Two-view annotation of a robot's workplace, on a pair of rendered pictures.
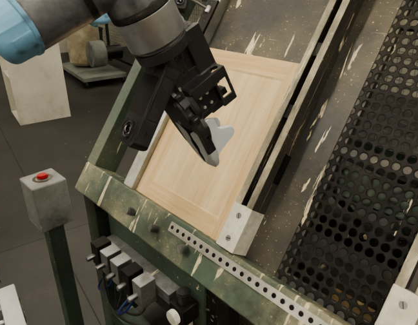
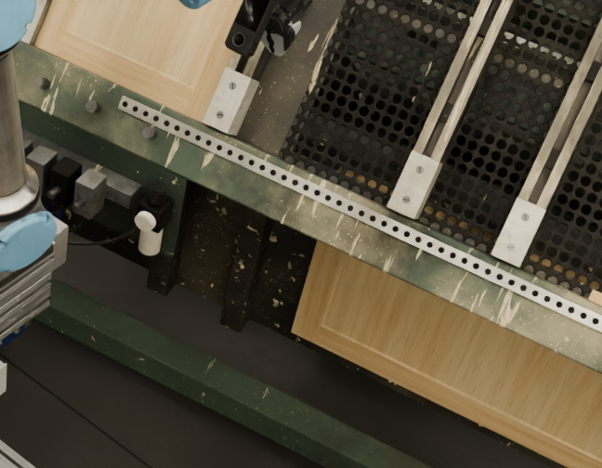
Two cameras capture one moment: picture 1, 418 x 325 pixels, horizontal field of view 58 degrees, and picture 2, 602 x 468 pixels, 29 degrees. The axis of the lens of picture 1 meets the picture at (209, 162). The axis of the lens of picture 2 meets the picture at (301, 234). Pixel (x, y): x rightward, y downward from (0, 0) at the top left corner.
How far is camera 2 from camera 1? 1.44 m
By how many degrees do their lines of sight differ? 30
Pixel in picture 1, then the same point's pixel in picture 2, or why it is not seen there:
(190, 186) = (140, 42)
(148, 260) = (77, 154)
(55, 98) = not seen: outside the picture
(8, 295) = not seen: hidden behind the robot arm
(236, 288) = (233, 175)
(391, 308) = (410, 174)
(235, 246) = (230, 123)
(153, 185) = (70, 39)
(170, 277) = (123, 174)
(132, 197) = (38, 59)
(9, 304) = not seen: hidden behind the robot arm
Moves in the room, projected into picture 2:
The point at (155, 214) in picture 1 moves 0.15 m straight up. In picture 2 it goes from (88, 85) to (94, 27)
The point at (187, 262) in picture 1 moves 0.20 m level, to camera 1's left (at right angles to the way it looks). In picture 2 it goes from (156, 149) to (62, 158)
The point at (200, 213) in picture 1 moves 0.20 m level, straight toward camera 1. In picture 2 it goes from (163, 81) to (192, 141)
